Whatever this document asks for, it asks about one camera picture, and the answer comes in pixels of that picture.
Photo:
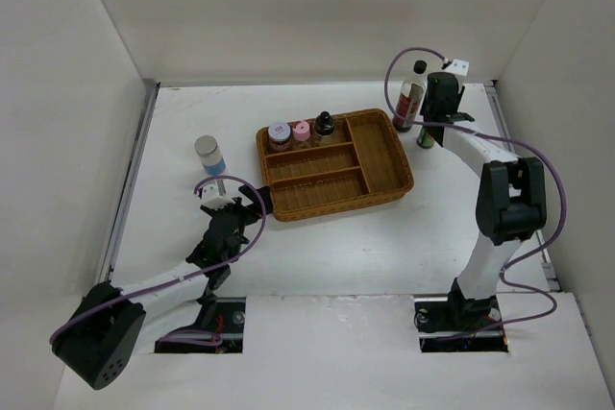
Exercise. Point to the right metal table rail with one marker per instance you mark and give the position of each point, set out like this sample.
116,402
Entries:
512,198

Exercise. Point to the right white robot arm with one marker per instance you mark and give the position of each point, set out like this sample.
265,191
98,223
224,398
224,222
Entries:
479,279

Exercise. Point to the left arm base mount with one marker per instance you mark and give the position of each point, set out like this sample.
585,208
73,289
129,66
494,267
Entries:
217,329

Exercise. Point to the pink lid spice shaker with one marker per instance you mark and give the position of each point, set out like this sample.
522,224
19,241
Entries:
301,134

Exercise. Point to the red sauce bottle green label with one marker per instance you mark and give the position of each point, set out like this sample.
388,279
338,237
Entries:
424,140

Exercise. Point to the tall dark vinegar bottle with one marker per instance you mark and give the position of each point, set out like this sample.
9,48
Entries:
410,98

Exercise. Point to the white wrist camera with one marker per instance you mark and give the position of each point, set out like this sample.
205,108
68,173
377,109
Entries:
456,66
213,195

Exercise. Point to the sauce jar white lid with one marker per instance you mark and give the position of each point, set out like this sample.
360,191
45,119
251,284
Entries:
279,137

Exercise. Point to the left metal table rail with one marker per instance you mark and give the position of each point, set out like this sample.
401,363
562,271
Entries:
110,250

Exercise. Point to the black lid pepper shaker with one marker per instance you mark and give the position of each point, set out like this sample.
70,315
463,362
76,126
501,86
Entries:
323,129

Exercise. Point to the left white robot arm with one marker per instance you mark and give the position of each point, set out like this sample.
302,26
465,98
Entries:
110,323

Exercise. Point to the metal table rail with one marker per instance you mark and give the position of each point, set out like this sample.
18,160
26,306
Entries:
110,250
512,198

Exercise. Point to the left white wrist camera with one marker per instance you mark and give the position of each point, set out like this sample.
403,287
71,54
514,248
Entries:
213,195

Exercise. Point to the sago jar blue label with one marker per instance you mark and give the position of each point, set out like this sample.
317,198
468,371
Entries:
210,155

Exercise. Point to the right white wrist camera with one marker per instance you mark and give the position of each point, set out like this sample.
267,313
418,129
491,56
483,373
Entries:
456,66

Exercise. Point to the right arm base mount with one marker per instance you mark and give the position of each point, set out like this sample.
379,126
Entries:
453,324

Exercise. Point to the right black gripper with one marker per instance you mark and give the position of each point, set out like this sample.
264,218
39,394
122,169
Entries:
459,95

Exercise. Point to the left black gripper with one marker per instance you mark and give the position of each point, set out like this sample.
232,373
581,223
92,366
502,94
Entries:
253,197

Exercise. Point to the brown wicker divided basket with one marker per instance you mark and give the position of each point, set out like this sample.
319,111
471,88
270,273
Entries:
364,165

